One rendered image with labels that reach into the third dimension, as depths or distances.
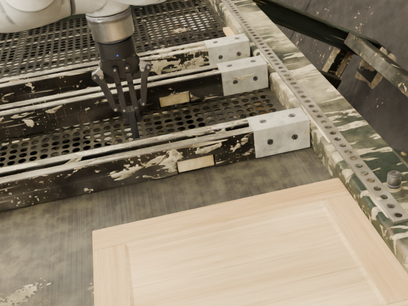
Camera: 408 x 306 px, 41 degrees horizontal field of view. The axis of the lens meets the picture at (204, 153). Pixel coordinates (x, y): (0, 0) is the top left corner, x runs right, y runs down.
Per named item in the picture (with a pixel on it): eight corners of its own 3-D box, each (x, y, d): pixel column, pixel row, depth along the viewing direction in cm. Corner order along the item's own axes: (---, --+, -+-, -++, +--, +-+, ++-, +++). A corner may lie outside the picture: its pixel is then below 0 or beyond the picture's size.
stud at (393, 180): (403, 189, 96) (404, 175, 95) (390, 191, 96) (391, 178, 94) (396, 181, 98) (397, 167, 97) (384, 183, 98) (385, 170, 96)
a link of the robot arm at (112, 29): (85, 7, 111) (91, 34, 115) (85, 20, 104) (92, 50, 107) (129, -1, 112) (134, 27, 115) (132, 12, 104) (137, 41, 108)
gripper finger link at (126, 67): (121, 59, 116) (127, 57, 116) (132, 105, 122) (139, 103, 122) (122, 66, 113) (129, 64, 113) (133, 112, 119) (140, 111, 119)
